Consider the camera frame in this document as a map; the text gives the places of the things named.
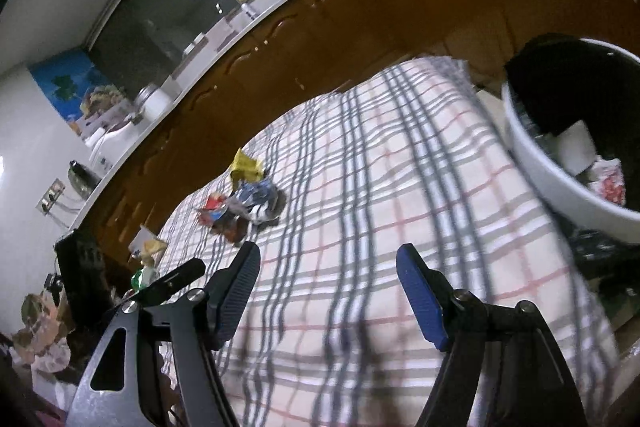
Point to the blue white crumpled wrapper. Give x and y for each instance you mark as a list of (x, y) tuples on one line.
[(255, 194)]

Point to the wall socket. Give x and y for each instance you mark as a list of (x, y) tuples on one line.
[(50, 197)]

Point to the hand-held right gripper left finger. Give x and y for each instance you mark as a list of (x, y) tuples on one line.
[(235, 302)]

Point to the white trash bin black liner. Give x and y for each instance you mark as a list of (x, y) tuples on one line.
[(540, 177)]

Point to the white canister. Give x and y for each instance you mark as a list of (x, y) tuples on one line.
[(155, 104)]

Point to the yellow white snack packet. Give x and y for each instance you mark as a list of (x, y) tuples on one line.
[(150, 247)]

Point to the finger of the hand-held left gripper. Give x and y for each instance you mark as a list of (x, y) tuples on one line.
[(175, 279)]

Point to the red white paper box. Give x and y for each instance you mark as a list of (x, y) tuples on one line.
[(610, 187)]

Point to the yellow crumpled wrapper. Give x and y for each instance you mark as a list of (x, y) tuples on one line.
[(245, 166)]

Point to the white rice cooker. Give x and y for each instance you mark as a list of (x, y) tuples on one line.
[(110, 144)]

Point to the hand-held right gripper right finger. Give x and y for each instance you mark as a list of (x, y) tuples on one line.
[(422, 302)]

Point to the plaid blanket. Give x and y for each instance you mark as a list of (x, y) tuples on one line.
[(350, 207)]

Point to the brown wooden lower cabinets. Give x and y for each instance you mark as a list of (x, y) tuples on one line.
[(400, 7)]

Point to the blue wall poster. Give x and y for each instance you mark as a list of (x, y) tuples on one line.
[(60, 82)]

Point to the red snack wrapper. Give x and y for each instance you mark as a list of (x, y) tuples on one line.
[(215, 207)]

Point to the crushed green can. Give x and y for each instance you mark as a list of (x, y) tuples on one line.
[(141, 278)]

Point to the white foam fruit net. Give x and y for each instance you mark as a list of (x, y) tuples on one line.
[(575, 147)]

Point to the steel electric kettle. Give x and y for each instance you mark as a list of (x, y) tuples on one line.
[(82, 179)]

